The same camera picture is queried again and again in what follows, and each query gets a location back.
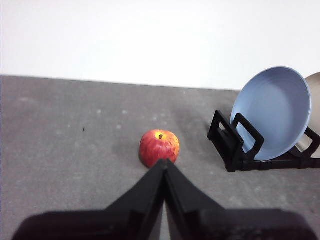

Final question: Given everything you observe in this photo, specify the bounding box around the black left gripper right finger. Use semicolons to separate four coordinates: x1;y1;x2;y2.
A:
163;158;317;240

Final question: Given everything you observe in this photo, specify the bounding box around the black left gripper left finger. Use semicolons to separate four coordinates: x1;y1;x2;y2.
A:
11;159;168;240

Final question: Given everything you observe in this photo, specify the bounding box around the red yellow apple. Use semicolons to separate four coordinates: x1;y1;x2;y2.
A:
138;129;181;168

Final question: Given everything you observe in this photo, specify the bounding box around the blue plate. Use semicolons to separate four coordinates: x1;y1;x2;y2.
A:
229;66;313;161

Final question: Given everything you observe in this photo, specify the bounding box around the black plate rack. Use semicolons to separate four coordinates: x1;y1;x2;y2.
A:
207;109;320;173

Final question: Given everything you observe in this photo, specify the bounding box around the beige plate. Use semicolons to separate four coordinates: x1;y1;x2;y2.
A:
294;71;320;159

